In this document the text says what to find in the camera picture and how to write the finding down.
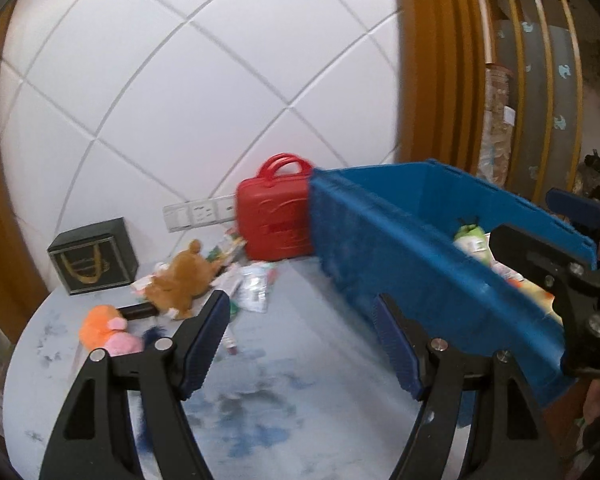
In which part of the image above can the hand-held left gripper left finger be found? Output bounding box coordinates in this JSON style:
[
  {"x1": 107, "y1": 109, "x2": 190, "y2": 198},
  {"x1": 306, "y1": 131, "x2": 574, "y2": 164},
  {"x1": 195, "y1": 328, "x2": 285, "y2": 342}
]
[{"x1": 39, "y1": 290, "x2": 231, "y2": 480}]

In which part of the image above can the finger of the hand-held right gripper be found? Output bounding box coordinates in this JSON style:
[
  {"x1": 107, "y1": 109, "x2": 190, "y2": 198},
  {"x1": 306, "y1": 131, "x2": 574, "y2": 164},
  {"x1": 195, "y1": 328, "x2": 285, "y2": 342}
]
[
  {"x1": 546, "y1": 187, "x2": 600, "y2": 242},
  {"x1": 490, "y1": 224, "x2": 600, "y2": 377}
]

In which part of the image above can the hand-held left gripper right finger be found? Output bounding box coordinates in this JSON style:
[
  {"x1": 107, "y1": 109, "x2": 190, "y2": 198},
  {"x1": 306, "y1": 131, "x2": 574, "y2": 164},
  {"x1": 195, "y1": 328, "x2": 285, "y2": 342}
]
[{"x1": 372, "y1": 294, "x2": 563, "y2": 480}]

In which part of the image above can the blue plastic bin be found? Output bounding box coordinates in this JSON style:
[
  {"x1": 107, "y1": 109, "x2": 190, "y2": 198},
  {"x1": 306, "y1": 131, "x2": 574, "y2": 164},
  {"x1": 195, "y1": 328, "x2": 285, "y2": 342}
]
[{"x1": 307, "y1": 159, "x2": 598, "y2": 406}]

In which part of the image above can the white marbled desktop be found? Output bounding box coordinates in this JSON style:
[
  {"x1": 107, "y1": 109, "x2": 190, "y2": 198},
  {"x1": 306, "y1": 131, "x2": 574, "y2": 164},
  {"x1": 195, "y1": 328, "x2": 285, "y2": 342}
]
[{"x1": 2, "y1": 230, "x2": 546, "y2": 480}]

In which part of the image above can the person's right hand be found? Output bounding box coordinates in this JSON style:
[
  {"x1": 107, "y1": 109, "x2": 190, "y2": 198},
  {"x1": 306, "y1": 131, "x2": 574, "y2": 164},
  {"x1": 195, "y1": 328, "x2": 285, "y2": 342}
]
[{"x1": 580, "y1": 380, "x2": 600, "y2": 428}]

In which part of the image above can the brown plush toy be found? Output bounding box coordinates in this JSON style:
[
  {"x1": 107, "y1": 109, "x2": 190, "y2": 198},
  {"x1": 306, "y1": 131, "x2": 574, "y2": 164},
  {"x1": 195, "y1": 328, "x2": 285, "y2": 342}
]
[{"x1": 145, "y1": 240, "x2": 222, "y2": 321}]

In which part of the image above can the clear plastic packet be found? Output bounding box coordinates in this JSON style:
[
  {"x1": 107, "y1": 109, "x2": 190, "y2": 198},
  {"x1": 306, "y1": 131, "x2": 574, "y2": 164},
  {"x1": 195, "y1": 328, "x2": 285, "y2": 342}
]
[{"x1": 212, "y1": 262, "x2": 279, "y2": 314}]

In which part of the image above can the black cylinder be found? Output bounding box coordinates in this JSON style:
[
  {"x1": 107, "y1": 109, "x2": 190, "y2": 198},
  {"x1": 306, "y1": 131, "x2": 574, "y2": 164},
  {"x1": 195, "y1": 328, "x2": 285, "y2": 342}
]
[{"x1": 117, "y1": 302, "x2": 157, "y2": 321}]

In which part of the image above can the small pink plush toy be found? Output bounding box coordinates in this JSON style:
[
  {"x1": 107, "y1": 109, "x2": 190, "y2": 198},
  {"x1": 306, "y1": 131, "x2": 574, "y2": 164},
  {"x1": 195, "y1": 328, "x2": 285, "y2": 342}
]
[{"x1": 104, "y1": 332, "x2": 144, "y2": 357}]

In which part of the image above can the pink white packet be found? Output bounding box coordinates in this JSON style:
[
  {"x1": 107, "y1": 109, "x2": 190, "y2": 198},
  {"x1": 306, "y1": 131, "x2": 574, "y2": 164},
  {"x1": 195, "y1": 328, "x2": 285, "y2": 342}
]
[{"x1": 131, "y1": 272, "x2": 167, "y2": 297}]

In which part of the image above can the colourful snack packet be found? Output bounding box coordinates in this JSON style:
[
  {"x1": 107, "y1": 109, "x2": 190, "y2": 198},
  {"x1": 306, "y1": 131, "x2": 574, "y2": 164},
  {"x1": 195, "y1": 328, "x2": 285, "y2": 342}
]
[{"x1": 205, "y1": 232, "x2": 247, "y2": 267}]

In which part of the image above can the green plush toy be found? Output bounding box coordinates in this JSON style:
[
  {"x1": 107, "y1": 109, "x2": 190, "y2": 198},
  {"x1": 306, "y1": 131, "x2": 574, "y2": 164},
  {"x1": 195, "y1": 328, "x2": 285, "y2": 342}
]
[{"x1": 452, "y1": 219, "x2": 497, "y2": 267}]

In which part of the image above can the wooden slat partition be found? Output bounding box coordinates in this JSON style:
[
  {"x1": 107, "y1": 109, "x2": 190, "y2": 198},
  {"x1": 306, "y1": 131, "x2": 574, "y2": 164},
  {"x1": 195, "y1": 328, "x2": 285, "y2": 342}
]
[{"x1": 480, "y1": 0, "x2": 583, "y2": 201}]

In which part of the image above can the dark green gift box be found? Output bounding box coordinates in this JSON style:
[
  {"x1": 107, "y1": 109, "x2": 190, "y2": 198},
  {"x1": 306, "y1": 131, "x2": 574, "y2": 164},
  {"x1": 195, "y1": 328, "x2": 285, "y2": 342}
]
[{"x1": 47, "y1": 217, "x2": 140, "y2": 296}]

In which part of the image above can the red plastic carry case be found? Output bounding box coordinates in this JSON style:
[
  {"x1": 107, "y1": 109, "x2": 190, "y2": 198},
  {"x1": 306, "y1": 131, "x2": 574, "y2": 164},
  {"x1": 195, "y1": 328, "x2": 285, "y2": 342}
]
[{"x1": 236, "y1": 153, "x2": 315, "y2": 262}]

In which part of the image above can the white wall outlet strip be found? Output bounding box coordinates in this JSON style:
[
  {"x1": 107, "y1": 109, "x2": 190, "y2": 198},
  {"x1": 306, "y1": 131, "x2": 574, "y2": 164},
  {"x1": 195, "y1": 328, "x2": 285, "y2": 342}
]
[{"x1": 162, "y1": 197, "x2": 239, "y2": 233}]

